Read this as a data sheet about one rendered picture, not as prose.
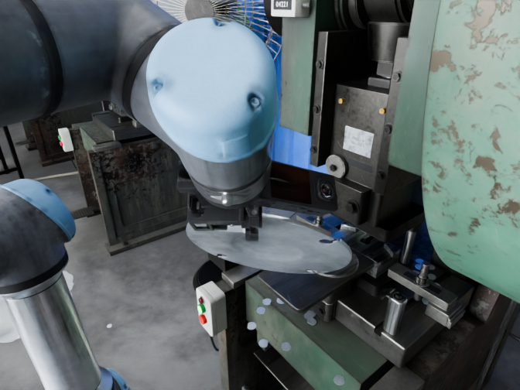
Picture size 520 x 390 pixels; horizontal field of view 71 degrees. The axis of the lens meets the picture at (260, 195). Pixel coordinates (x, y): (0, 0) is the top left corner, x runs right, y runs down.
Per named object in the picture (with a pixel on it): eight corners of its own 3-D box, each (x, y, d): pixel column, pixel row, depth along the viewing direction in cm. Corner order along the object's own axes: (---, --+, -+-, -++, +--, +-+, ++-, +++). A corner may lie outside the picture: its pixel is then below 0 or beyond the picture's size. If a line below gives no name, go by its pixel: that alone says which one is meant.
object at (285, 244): (384, 269, 63) (384, 265, 63) (269, 201, 46) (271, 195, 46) (265, 276, 83) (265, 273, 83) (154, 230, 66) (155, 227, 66)
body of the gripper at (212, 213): (199, 176, 47) (179, 132, 36) (265, 176, 47) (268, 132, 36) (196, 234, 45) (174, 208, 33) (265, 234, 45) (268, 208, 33)
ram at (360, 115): (363, 235, 76) (385, 90, 63) (311, 207, 87) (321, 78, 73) (410, 210, 86) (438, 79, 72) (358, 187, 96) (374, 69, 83)
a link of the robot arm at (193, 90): (196, -21, 22) (312, 56, 20) (216, 87, 32) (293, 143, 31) (98, 66, 20) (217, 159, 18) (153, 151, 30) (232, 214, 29)
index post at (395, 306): (393, 336, 76) (401, 302, 72) (381, 327, 78) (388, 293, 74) (401, 330, 78) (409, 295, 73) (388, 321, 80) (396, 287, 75)
